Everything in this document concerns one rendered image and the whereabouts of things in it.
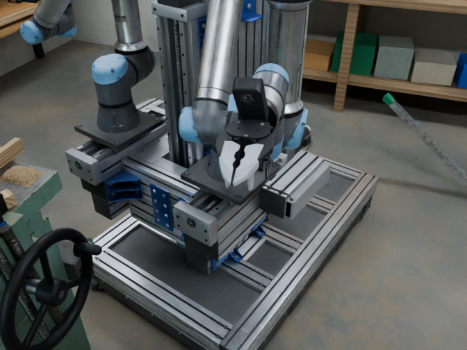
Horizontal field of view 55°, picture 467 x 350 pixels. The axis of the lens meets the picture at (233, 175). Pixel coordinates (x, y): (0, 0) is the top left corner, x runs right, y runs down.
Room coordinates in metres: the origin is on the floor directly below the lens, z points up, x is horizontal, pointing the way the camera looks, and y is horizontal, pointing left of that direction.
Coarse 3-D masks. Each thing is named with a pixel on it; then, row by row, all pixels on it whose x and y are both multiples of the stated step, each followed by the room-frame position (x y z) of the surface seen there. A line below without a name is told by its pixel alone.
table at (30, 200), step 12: (36, 168) 1.00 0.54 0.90; (48, 180) 0.95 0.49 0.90; (12, 192) 0.89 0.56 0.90; (24, 192) 0.89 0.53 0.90; (36, 192) 0.90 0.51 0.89; (48, 192) 0.94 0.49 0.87; (24, 204) 0.86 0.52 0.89; (36, 204) 0.89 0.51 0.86; (24, 216) 0.85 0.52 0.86; (0, 288) 0.63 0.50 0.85
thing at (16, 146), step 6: (18, 138) 1.09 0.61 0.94; (6, 144) 1.06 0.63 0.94; (12, 144) 1.06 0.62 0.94; (18, 144) 1.08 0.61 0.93; (0, 150) 1.03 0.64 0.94; (6, 150) 1.04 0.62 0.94; (12, 150) 1.05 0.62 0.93; (18, 150) 1.07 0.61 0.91; (0, 156) 1.01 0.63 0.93; (6, 156) 1.03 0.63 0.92; (12, 156) 1.05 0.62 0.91; (0, 162) 1.01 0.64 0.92; (6, 162) 1.02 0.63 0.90; (0, 168) 1.00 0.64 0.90
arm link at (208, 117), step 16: (224, 0) 1.00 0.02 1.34; (240, 0) 1.02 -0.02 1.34; (208, 16) 0.99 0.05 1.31; (224, 16) 0.97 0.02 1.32; (240, 16) 1.00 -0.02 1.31; (208, 32) 0.96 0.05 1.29; (224, 32) 0.95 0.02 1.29; (208, 48) 0.93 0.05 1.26; (224, 48) 0.93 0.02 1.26; (208, 64) 0.90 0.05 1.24; (224, 64) 0.91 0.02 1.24; (208, 80) 0.88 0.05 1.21; (224, 80) 0.89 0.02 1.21; (208, 96) 0.85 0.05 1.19; (224, 96) 0.87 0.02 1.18; (192, 112) 0.84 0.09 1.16; (208, 112) 0.83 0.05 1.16; (224, 112) 0.83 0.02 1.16; (192, 128) 0.81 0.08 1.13; (208, 128) 0.81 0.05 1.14; (224, 128) 0.80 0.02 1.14
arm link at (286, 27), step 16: (272, 0) 1.04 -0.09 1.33; (288, 0) 1.02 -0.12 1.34; (304, 0) 1.03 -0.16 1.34; (272, 16) 1.06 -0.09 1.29; (288, 16) 1.04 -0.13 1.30; (304, 16) 1.06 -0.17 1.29; (272, 32) 1.06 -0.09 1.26; (288, 32) 1.04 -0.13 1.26; (272, 48) 1.06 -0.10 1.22; (288, 48) 1.04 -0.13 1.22; (288, 64) 1.04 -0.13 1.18; (288, 96) 1.04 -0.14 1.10; (288, 112) 1.03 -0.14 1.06; (304, 112) 1.06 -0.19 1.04; (288, 128) 1.03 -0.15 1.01; (288, 144) 1.02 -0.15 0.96
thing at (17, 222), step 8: (8, 216) 0.74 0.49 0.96; (16, 216) 0.74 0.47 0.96; (8, 224) 0.71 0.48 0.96; (16, 224) 0.72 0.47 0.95; (24, 224) 0.74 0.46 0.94; (16, 232) 0.71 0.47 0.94; (24, 232) 0.73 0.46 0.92; (0, 240) 0.67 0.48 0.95; (24, 240) 0.72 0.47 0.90; (32, 240) 0.74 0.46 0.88; (8, 248) 0.68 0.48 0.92; (24, 248) 0.71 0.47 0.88; (8, 256) 0.67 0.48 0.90; (0, 272) 0.64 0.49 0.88
